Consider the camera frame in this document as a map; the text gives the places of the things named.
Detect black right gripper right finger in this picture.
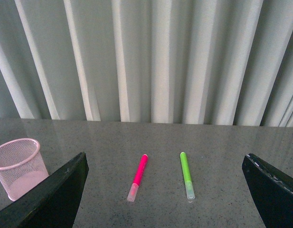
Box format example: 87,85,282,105
242,153,293,228

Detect grey pleated curtain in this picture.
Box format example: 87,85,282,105
0,0,293,127

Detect pink mesh pen cup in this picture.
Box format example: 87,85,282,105
0,138,49,201

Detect pink marker pen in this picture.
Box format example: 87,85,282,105
127,154,148,202

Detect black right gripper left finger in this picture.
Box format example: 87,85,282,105
0,152,89,228

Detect green marker pen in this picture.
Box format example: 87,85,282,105
180,152,195,201

